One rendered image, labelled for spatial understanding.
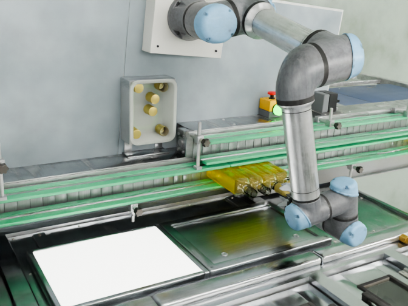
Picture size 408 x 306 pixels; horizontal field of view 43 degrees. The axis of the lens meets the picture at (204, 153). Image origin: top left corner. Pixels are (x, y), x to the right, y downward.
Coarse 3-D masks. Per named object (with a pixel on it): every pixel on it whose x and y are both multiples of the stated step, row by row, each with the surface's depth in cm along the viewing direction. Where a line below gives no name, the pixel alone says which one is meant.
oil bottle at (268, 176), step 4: (252, 164) 190; (248, 168) 187; (252, 168) 186; (256, 168) 186; (260, 168) 186; (264, 168) 187; (256, 172) 183; (260, 172) 182; (264, 172) 182; (268, 172) 182; (272, 172) 183; (264, 176) 179; (268, 176) 179; (272, 176) 180; (264, 180) 179; (268, 180) 179; (272, 180) 179; (276, 180) 180; (264, 184) 179; (268, 184) 179
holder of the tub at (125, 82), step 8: (128, 80) 171; (136, 80) 171; (128, 88) 171; (128, 96) 172; (128, 104) 173; (128, 112) 174; (128, 120) 175; (128, 128) 175; (128, 136) 176; (128, 144) 184; (160, 144) 191; (128, 152) 184; (136, 152) 185; (144, 152) 185; (152, 152) 186; (160, 152) 186; (168, 152) 188
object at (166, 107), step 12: (132, 84) 169; (144, 84) 179; (168, 84) 180; (132, 96) 170; (144, 96) 180; (168, 96) 181; (132, 108) 172; (168, 108) 182; (132, 120) 173; (144, 120) 183; (156, 120) 186; (168, 120) 184; (132, 132) 174; (144, 132) 185; (156, 132) 187; (168, 132) 185
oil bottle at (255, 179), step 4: (232, 168) 186; (236, 168) 185; (240, 168) 186; (244, 168) 186; (240, 172) 182; (244, 172) 182; (248, 172) 182; (252, 172) 182; (248, 176) 178; (252, 176) 178; (256, 176) 179; (260, 176) 179; (252, 180) 176; (256, 180) 176; (260, 180) 177; (252, 184) 176; (256, 184) 176
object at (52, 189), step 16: (352, 144) 215; (368, 144) 219; (240, 160) 189; (256, 160) 190; (272, 160) 194; (96, 176) 167; (112, 176) 168; (128, 176) 169; (144, 176) 169; (160, 176) 170; (16, 192) 152; (32, 192) 152; (48, 192) 152; (64, 192) 155
